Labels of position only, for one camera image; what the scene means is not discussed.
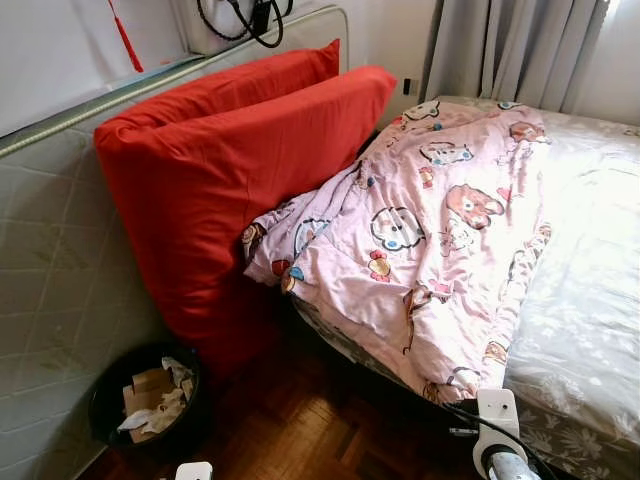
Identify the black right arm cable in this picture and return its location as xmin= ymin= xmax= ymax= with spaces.
xmin=440 ymin=398 xmax=563 ymax=480

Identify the red hanging tassel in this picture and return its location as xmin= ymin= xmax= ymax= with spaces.
xmin=106 ymin=0 xmax=146 ymax=75

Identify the white crumpled paper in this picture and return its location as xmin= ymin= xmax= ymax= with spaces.
xmin=118 ymin=357 xmax=193 ymax=433

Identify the brown cardboard piece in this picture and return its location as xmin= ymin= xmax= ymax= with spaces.
xmin=122 ymin=366 xmax=179 ymax=443

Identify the pink cartoon blanket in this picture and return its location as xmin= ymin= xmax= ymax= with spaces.
xmin=240 ymin=98 xmax=553 ymax=406

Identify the black power adapter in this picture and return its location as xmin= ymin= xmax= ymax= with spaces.
xmin=252 ymin=0 xmax=277 ymax=33

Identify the grey curtain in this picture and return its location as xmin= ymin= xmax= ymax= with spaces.
xmin=424 ymin=0 xmax=613 ymax=116

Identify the large red cushion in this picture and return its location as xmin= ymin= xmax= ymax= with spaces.
xmin=135 ymin=38 xmax=343 ymax=116
xmin=93 ymin=64 xmax=399 ymax=376

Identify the black waste bin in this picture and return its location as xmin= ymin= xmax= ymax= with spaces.
xmin=87 ymin=341 xmax=208 ymax=453

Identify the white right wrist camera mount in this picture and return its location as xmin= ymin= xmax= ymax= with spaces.
xmin=470 ymin=387 xmax=523 ymax=473

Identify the black coiled cable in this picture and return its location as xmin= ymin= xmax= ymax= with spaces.
xmin=196 ymin=0 xmax=294 ymax=50

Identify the beige floral bed sheet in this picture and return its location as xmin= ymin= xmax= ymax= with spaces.
xmin=290 ymin=93 xmax=640 ymax=480

